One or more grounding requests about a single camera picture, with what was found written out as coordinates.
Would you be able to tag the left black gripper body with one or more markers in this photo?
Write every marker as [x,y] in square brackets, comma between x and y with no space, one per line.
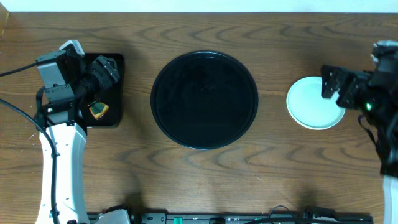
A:
[98,80]

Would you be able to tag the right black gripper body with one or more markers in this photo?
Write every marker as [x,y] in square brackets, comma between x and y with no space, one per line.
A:
[358,91]

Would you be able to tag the yellow green scrub sponge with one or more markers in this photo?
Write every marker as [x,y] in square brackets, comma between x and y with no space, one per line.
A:
[98,109]

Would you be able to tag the mint green plate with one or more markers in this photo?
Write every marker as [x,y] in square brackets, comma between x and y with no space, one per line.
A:
[309,109]

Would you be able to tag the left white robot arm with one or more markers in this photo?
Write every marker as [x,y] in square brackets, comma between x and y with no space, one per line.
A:
[81,91]

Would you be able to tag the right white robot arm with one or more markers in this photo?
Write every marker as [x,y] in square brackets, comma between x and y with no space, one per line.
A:
[374,93]

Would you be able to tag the black rectangular tray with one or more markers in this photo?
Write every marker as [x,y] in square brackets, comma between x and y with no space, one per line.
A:
[111,97]

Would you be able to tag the black round tray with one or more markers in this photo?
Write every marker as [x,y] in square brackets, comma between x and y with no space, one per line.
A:
[204,99]

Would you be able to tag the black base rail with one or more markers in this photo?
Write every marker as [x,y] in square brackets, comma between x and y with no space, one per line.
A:
[279,214]

